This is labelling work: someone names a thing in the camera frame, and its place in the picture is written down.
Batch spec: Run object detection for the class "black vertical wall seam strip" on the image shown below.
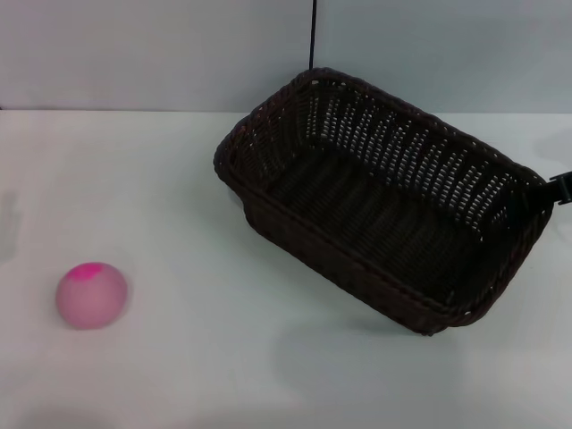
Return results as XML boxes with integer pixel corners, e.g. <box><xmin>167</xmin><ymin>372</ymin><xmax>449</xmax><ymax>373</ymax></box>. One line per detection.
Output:
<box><xmin>307</xmin><ymin>0</ymin><xmax>317</xmax><ymax>72</ymax></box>

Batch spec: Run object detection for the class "dark brown woven basket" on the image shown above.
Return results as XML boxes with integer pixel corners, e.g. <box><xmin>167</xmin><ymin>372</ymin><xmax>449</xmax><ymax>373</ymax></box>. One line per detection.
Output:
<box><xmin>212</xmin><ymin>66</ymin><xmax>555</xmax><ymax>337</ymax></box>

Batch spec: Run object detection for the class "pink peach ball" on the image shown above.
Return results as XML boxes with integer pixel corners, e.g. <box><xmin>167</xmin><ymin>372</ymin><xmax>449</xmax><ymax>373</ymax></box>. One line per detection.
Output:
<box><xmin>55</xmin><ymin>262</ymin><xmax>130</xmax><ymax>332</ymax></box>

